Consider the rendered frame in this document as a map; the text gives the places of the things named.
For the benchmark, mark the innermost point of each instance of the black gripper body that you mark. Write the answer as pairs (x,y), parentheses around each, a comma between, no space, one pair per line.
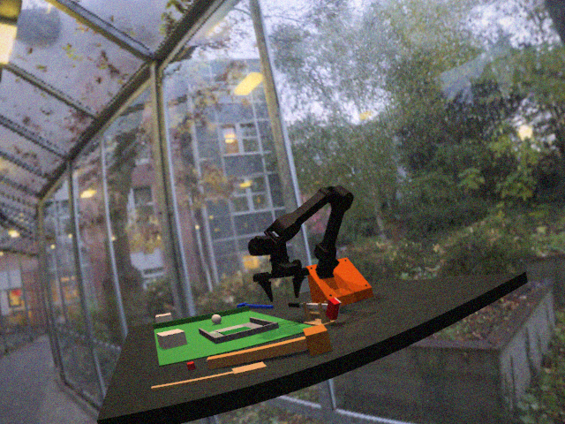
(263,277)

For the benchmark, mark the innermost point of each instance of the green flat mat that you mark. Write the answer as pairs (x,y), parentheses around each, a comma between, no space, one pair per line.
(199,346)

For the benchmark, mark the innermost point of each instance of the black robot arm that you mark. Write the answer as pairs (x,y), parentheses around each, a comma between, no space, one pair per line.
(288,225)

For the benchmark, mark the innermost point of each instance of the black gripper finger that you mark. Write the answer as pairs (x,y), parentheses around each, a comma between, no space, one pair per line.
(297,284)
(267,289)

